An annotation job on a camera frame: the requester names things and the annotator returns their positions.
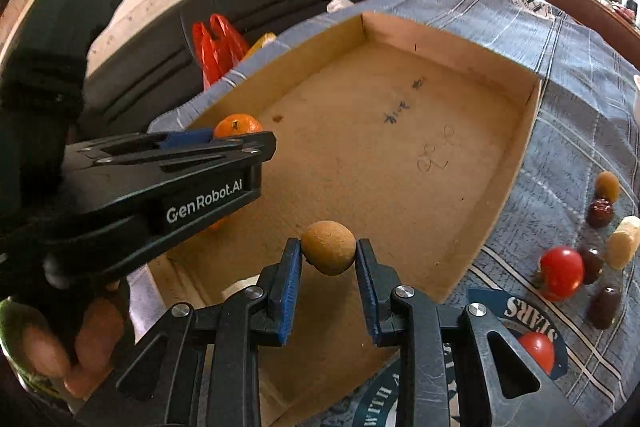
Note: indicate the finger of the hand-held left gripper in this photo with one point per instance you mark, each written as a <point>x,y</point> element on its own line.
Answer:
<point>187,138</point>
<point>220,152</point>

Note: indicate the pale round fruit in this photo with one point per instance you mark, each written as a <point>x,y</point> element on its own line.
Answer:
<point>235,291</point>

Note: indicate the tan round fruit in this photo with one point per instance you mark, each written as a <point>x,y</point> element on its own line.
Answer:
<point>607,184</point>
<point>328,254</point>

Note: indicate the blue plaid blanket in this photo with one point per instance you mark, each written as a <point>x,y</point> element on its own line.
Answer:
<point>560,132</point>

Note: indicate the yellow packet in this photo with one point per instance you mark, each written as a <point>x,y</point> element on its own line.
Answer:
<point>261,43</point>

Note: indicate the white plastic bag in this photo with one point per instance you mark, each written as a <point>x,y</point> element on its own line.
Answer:
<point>337,2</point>

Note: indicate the dark red fruit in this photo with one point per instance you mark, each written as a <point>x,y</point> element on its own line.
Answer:
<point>599,213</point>

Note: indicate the cardboard box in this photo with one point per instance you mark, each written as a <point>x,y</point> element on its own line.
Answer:
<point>375,167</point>

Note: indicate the red plastic bag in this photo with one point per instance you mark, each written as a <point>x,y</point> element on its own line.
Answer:
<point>217,52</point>

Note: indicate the red tomato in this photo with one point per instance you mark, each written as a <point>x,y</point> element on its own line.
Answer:
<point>540,349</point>
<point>561,273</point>

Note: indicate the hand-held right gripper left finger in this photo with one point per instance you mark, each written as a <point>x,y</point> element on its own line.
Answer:
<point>295,287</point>

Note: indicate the dark brown fruit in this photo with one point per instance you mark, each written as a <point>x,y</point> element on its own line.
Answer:
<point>604,307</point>
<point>592,264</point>

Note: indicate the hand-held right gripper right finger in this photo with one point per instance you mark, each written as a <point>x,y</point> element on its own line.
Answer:
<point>364,292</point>

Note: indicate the person's left hand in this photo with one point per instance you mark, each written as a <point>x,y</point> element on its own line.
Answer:
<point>102,332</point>

